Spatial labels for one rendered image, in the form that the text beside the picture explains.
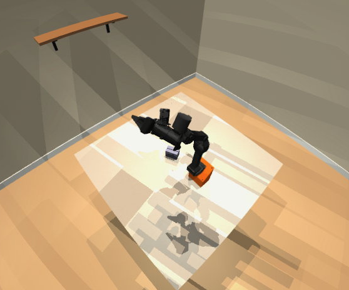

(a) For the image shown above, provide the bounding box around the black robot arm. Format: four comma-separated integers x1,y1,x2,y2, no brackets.
157,108,210,177

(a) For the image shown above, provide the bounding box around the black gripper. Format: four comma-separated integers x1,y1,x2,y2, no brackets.
131,115,171,140

